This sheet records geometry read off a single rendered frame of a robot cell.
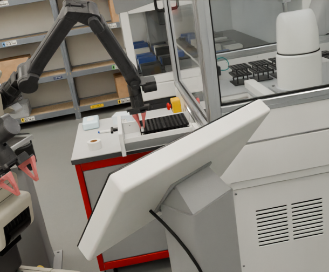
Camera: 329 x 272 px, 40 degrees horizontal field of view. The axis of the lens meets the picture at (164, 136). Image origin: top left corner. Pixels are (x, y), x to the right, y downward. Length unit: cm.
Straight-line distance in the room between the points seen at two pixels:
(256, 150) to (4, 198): 98
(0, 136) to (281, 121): 93
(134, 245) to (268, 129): 117
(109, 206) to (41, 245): 181
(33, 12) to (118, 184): 535
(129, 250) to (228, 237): 140
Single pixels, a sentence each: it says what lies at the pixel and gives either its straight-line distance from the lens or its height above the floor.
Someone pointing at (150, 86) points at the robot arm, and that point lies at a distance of 199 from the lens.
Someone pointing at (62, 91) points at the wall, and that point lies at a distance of 625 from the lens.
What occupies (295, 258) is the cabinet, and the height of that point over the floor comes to 42.
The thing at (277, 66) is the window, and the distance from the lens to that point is 160.
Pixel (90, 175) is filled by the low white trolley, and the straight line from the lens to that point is 232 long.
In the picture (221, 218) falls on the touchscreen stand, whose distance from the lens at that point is 113.
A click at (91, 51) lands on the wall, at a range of 616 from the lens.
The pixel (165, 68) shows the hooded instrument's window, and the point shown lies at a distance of 289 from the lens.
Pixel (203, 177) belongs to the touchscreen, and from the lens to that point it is 112.
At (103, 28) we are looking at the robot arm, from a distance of 170.
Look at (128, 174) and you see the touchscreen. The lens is 89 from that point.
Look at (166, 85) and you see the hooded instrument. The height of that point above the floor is 88.
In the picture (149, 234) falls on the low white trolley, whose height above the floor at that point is 25.
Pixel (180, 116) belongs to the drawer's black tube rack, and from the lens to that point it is 215.
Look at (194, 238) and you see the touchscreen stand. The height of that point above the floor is 96.
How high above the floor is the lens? 154
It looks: 19 degrees down
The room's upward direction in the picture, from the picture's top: 9 degrees counter-clockwise
